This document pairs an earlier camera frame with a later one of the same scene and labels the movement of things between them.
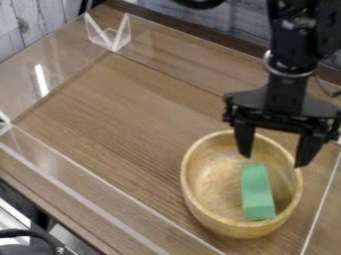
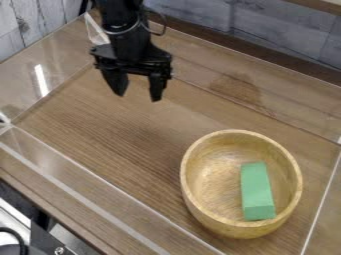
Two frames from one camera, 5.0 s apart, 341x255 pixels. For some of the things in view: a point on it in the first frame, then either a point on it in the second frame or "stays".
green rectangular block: [257, 200] stays
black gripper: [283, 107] -> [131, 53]
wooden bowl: [210, 185] stays
